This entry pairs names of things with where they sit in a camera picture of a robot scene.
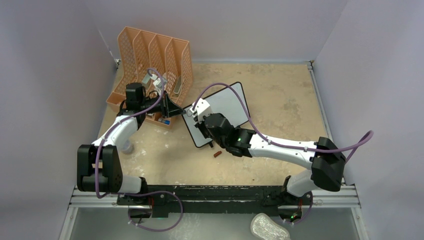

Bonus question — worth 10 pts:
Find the grey rounded case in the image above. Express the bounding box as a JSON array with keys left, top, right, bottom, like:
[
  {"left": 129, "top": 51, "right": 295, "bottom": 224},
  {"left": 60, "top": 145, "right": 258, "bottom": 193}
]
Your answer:
[{"left": 173, "top": 76, "right": 182, "bottom": 96}]

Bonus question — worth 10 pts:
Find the silver foil pouch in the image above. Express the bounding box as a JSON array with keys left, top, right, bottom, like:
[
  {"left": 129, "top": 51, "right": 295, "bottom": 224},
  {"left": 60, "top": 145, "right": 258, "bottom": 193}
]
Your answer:
[{"left": 250, "top": 213, "right": 291, "bottom": 240}]

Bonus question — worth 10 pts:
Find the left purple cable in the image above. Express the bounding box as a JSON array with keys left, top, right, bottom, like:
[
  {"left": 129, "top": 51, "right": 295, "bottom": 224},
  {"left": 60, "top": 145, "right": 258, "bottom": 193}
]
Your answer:
[{"left": 94, "top": 67, "right": 184, "bottom": 233}]

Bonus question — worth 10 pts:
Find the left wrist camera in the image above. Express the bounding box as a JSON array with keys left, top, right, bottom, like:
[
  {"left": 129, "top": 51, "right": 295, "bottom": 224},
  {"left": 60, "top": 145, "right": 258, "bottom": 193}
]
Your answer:
[{"left": 152, "top": 77, "right": 168, "bottom": 94}]

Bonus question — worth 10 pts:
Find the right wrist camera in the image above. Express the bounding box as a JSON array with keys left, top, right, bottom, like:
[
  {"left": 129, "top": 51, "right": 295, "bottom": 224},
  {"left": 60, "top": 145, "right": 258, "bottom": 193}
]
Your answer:
[{"left": 189, "top": 98, "right": 213, "bottom": 124}]

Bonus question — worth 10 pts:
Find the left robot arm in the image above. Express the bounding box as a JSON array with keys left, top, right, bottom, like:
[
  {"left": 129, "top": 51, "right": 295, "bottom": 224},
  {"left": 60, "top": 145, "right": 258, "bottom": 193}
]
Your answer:
[{"left": 77, "top": 82, "right": 186, "bottom": 205}]

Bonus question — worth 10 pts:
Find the black framed whiteboard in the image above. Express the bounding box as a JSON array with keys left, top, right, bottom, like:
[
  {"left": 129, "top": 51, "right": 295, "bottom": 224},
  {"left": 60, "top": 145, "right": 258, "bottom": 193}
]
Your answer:
[{"left": 182, "top": 88, "right": 248, "bottom": 148}]

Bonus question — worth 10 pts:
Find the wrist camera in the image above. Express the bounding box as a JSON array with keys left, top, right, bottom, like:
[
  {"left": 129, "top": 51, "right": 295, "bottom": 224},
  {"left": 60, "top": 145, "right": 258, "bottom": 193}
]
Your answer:
[
  {"left": 189, "top": 98, "right": 213, "bottom": 124},
  {"left": 152, "top": 77, "right": 168, "bottom": 94}
]

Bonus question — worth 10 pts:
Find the brown marker cap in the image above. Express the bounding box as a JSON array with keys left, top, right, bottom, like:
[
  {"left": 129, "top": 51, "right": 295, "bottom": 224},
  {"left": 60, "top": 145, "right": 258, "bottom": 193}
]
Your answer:
[{"left": 213, "top": 151, "right": 222, "bottom": 158}]

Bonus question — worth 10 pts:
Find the clear plastic jar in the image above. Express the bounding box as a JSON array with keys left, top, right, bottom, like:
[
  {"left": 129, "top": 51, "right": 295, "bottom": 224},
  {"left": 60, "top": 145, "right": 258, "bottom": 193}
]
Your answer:
[{"left": 120, "top": 140, "right": 134, "bottom": 155}]

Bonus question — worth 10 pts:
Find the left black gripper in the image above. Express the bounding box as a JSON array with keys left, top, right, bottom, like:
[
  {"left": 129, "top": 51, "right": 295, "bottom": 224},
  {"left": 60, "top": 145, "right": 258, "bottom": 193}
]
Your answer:
[{"left": 139, "top": 90, "right": 186, "bottom": 119}]

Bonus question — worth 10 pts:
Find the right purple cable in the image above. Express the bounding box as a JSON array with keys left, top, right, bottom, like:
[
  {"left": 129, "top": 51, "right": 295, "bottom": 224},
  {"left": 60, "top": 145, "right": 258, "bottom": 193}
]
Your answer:
[{"left": 197, "top": 82, "right": 375, "bottom": 165}]

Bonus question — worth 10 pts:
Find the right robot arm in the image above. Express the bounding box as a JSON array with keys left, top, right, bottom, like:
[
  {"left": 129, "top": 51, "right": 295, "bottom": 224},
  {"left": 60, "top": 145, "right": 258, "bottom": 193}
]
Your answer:
[{"left": 193, "top": 113, "right": 346, "bottom": 204}]

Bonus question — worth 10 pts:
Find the purple cable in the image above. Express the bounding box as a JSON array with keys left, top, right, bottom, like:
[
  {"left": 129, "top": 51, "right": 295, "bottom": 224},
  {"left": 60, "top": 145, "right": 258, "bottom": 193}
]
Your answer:
[
  {"left": 94, "top": 67, "right": 184, "bottom": 233},
  {"left": 197, "top": 82, "right": 375, "bottom": 165}
]

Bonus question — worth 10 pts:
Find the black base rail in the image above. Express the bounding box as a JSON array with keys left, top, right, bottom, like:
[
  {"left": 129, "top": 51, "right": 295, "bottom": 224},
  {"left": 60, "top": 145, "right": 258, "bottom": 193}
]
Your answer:
[{"left": 117, "top": 185, "right": 312, "bottom": 218}]

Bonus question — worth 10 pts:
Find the grey eraser block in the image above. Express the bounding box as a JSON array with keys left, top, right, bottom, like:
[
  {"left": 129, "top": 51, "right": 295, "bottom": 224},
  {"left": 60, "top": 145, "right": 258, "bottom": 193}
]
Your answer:
[{"left": 141, "top": 72, "right": 152, "bottom": 89}]

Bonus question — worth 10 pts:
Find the aluminium frame rail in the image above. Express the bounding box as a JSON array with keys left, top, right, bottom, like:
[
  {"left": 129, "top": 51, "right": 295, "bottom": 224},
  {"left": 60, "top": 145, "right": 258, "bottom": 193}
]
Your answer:
[{"left": 340, "top": 185, "right": 362, "bottom": 208}]

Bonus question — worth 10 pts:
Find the peach plastic file organizer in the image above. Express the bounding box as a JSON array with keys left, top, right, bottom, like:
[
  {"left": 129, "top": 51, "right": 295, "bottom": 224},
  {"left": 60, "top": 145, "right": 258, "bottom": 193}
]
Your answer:
[{"left": 106, "top": 26, "right": 194, "bottom": 113}]

